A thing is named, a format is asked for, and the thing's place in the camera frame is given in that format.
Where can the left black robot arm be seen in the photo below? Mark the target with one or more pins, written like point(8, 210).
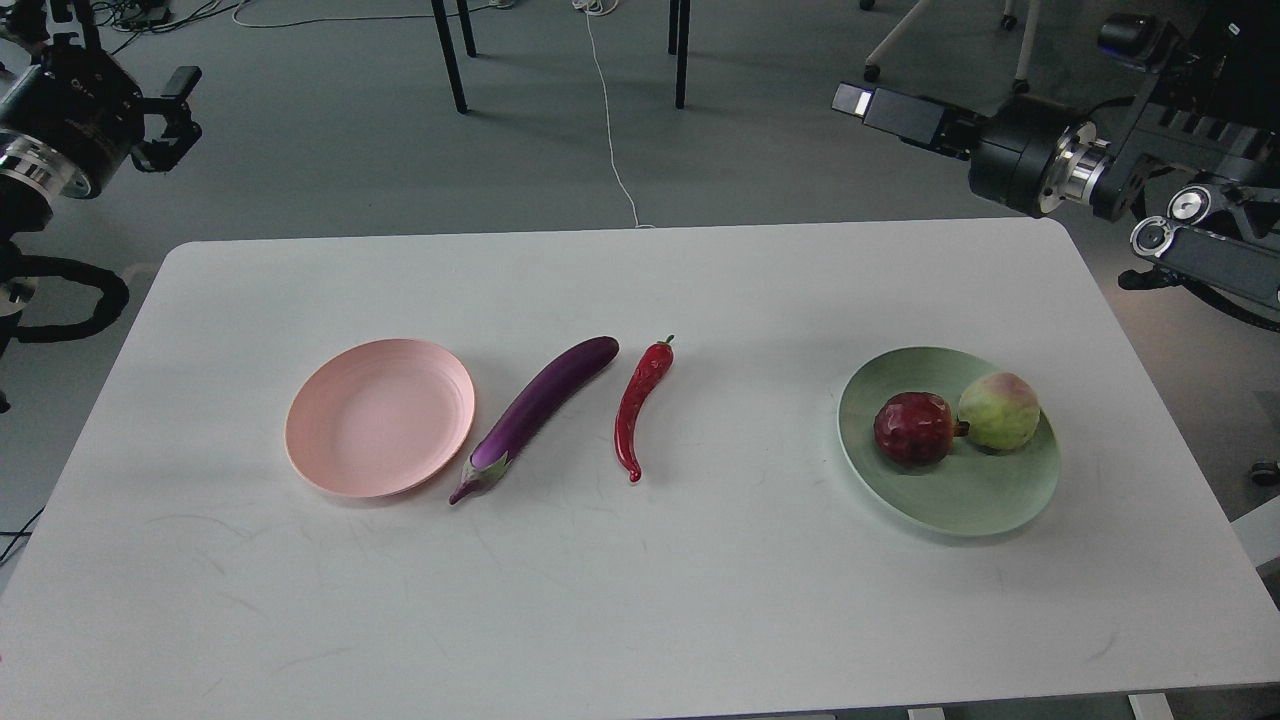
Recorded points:
point(26, 211)

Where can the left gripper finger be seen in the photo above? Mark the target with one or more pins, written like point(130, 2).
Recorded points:
point(180, 132)

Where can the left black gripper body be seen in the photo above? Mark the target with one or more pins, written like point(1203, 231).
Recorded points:
point(69, 122)

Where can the dark red pomegranate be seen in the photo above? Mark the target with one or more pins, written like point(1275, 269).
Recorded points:
point(917, 429)

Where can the black table leg right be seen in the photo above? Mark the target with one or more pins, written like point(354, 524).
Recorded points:
point(678, 32)

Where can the pink plate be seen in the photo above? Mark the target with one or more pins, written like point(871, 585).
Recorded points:
point(380, 418)

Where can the red chili pepper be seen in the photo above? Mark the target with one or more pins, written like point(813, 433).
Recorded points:
point(649, 371)

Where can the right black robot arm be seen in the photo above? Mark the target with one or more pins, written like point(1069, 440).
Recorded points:
point(1194, 160)

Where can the purple eggplant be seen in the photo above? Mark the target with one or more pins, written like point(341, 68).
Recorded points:
point(532, 408)

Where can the green plate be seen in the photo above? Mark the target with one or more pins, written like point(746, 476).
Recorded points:
point(973, 492)

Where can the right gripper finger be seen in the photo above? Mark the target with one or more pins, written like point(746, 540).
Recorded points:
point(922, 122)

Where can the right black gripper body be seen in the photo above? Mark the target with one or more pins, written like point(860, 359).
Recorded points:
point(1016, 150)

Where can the black table leg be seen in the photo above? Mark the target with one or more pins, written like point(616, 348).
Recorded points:
point(678, 32)
point(449, 51)

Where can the black table leg left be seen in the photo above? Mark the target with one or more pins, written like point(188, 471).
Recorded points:
point(449, 51)

